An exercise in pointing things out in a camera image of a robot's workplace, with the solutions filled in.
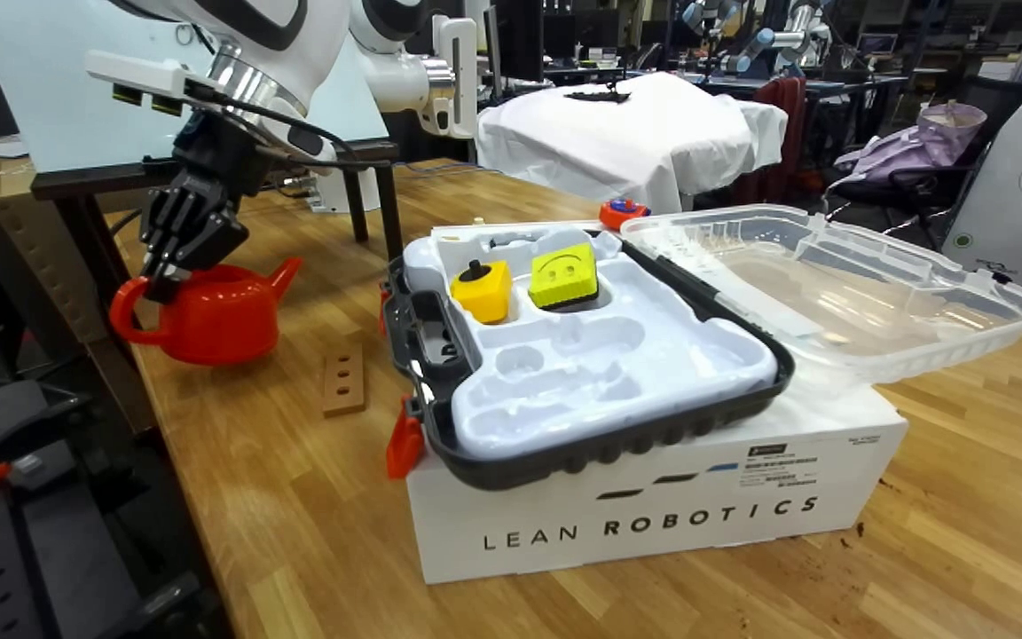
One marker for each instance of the clear plastic case lid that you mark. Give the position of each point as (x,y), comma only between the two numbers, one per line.
(852,284)

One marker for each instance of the red toy kettle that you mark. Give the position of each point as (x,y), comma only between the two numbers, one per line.
(222,322)

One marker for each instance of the yellow smiley cube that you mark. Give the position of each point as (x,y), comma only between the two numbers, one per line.
(566,275)

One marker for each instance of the orange yellow toy piece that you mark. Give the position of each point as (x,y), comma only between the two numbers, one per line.
(485,291)

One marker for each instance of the white Lean Robotics cardboard box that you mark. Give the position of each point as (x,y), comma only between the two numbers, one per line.
(676,510)

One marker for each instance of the white board panel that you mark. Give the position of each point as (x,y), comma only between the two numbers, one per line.
(52,93)

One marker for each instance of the orange case latch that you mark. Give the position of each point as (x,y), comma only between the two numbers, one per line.
(407,448)

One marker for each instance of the black office chair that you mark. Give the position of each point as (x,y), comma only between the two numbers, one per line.
(983,119)

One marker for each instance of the white cloth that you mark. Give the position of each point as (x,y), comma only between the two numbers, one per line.
(630,128)

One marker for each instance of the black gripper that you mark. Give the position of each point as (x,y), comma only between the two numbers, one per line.
(216,155)

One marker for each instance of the red round toy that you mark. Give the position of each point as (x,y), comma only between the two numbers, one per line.
(617,216)

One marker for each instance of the dark grey case white insert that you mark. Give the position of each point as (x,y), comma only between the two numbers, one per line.
(605,357)

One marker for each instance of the small wooden block with holes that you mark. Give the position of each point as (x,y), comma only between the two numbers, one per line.
(343,380)

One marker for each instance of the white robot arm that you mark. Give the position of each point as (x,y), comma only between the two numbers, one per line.
(283,49)

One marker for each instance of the purple cloth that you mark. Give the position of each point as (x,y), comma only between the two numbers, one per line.
(907,148)

